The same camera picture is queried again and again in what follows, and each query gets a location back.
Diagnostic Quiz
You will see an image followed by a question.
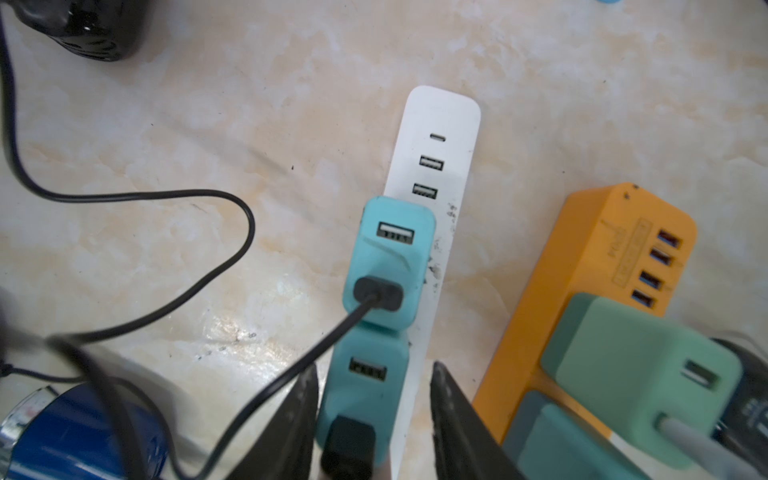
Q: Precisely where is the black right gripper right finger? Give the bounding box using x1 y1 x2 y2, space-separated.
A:
430 361 523 479

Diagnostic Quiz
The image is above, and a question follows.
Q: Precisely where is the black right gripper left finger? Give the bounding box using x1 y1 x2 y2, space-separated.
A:
227 364 319 480

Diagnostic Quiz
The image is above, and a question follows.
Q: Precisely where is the teal usb charger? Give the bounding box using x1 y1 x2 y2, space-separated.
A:
316 324 409 479
342 196 436 331

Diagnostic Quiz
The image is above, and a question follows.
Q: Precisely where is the black shaver cable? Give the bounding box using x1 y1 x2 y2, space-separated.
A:
0 11 404 480

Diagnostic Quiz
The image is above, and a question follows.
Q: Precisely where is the black electric shaver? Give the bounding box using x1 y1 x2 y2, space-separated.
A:
7 0 151 62

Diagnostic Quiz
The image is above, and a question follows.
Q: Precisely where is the teal charger on orange strip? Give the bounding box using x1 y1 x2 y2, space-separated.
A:
502 390 647 479

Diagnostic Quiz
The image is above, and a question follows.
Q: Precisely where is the green usb charger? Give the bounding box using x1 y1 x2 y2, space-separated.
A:
540 293 743 469

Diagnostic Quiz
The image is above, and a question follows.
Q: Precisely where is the orange power strip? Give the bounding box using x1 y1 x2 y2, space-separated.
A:
472 182 697 444

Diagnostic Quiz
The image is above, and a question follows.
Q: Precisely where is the white power strip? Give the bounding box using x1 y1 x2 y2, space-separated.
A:
317 85 482 480

